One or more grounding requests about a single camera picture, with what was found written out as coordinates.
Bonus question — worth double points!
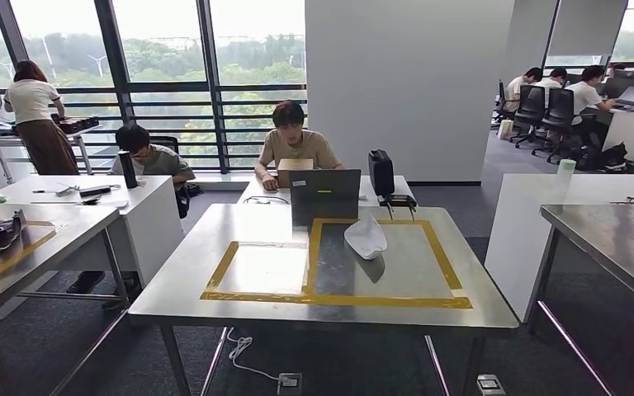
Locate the white curved plastic part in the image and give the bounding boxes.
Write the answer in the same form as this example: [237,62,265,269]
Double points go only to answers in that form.
[344,213,389,262]

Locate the steel workbench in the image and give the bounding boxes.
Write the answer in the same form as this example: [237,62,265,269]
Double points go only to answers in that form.
[128,203,520,396]
[528,203,634,396]
[0,202,131,396]

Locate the grey laptop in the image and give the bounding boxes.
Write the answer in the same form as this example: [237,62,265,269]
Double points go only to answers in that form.
[288,168,362,206]

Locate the cardboard box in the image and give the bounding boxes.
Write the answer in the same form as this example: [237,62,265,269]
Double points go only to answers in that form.
[277,158,315,189]

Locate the black hard case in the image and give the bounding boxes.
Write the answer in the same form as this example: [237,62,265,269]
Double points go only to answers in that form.
[367,148,396,198]

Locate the black office chair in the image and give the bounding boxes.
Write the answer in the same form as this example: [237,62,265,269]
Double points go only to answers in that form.
[511,84,548,149]
[490,80,515,130]
[149,135,180,156]
[532,87,577,165]

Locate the floor socket box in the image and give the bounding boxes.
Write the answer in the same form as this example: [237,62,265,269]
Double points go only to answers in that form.
[276,372,304,396]
[475,374,508,396]

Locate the black thermos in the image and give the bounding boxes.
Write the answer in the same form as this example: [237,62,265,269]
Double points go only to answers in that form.
[117,150,140,190]

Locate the white counter table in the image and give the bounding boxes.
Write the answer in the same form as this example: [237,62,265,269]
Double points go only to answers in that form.
[485,173,634,323]

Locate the black devices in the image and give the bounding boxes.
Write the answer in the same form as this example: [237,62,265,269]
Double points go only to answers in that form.
[57,115,101,135]

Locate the pale green cup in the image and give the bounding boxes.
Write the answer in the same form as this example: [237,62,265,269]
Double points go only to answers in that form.
[556,158,577,191]

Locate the black bags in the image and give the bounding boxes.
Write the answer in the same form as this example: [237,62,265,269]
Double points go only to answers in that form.
[570,140,629,174]

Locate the black window frame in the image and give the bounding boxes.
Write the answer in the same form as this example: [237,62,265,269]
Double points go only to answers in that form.
[0,0,308,175]

